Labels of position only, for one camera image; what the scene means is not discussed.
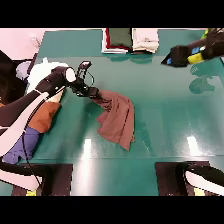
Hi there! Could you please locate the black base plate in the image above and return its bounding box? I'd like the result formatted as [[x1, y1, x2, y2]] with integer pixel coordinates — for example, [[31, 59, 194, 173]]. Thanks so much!
[[11, 162, 74, 197], [154, 161, 212, 197]]

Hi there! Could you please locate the brown garment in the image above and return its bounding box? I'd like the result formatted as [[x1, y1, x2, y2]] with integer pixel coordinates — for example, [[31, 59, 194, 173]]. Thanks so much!
[[89, 89, 137, 152]]

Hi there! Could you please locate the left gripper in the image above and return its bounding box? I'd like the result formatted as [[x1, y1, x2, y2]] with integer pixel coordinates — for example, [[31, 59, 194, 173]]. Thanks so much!
[[75, 82, 101, 100]]

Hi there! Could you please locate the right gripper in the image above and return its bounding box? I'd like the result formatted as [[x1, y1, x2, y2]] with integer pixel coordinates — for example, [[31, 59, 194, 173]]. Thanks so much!
[[161, 44, 194, 69]]

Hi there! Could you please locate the black cable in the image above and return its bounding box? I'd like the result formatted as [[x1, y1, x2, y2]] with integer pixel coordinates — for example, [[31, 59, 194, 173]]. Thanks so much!
[[20, 94, 50, 197]]

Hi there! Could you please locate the cream garment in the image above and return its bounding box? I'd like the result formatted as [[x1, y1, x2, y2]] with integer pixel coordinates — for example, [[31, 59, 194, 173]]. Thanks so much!
[[131, 28, 161, 54]]

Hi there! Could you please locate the blue garment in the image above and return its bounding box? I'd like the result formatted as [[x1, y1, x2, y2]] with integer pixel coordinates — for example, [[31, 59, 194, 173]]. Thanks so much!
[[1, 125, 42, 166]]

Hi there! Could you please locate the dark green garment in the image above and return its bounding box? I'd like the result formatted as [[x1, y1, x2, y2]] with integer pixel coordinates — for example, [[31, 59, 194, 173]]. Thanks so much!
[[108, 28, 134, 51]]

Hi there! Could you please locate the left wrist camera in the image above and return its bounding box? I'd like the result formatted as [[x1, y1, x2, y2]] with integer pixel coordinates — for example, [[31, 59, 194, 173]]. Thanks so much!
[[76, 60, 93, 81]]

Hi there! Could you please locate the orange garment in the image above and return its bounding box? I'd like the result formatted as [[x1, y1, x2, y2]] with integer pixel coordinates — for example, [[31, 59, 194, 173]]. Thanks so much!
[[27, 90, 64, 135]]

